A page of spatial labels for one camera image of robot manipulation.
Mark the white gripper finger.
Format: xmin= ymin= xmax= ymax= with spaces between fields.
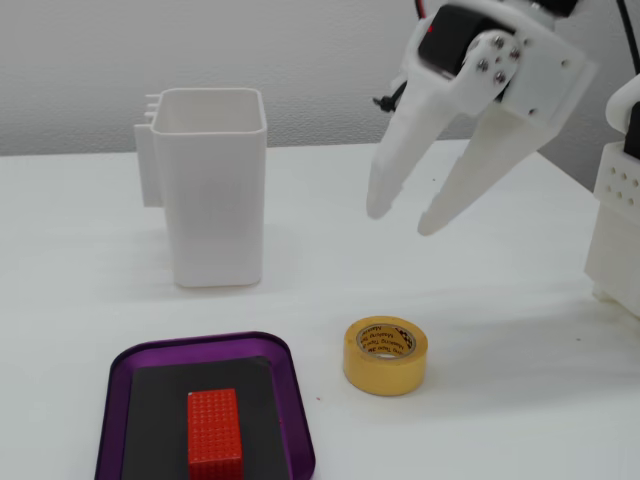
xmin=366 ymin=58 xmax=470 ymax=220

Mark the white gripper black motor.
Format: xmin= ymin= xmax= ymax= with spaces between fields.
xmin=405 ymin=0 xmax=600 ymax=237

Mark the yellow masking tape roll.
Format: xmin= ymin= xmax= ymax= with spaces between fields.
xmin=342 ymin=315 xmax=429 ymax=397

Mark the white plastic bin container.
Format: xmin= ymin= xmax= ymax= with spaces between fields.
xmin=133 ymin=87 xmax=267 ymax=290

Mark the purple metal tray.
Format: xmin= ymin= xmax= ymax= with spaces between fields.
xmin=94 ymin=330 xmax=317 ymax=480

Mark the red textured block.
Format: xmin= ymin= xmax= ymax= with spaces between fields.
xmin=187 ymin=388 xmax=245 ymax=480

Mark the black tray mat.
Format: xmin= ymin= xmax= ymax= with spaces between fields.
xmin=119 ymin=355 xmax=291 ymax=480

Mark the black cable clip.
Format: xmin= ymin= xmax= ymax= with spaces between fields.
xmin=372 ymin=84 xmax=409 ymax=114

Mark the black cable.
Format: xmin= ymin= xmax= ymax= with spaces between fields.
xmin=614 ymin=0 xmax=640 ymax=76

